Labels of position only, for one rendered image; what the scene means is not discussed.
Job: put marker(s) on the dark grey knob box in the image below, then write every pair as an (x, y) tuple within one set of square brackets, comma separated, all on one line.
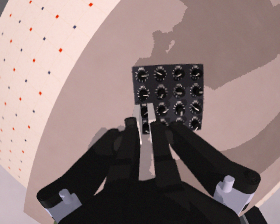
[(167, 93)]

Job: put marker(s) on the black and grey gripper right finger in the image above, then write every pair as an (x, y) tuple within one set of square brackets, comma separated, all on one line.
[(230, 183)]

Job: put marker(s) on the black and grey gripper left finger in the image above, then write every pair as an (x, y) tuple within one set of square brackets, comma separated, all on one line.
[(82, 180)]

